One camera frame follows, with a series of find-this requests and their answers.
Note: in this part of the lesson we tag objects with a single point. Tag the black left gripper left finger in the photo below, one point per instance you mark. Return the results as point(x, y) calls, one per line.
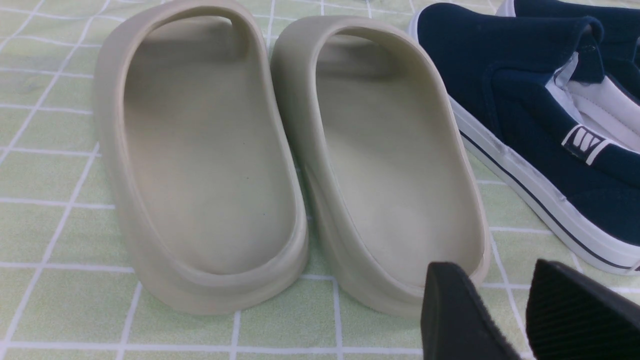
point(455, 324)

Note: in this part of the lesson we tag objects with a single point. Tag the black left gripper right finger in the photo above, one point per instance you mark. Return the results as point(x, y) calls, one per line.
point(569, 316)

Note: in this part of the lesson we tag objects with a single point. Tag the beige foam slide right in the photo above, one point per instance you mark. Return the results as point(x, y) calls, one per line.
point(389, 183)

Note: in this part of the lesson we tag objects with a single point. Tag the beige foam slide left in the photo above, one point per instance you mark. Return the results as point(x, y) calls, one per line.
point(201, 173)

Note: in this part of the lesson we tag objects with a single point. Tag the beige foam slide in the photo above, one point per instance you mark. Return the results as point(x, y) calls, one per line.
point(389, 183)
point(201, 173)

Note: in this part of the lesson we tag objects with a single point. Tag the navy slip-on canvas shoe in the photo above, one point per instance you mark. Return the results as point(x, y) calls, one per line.
point(533, 102)

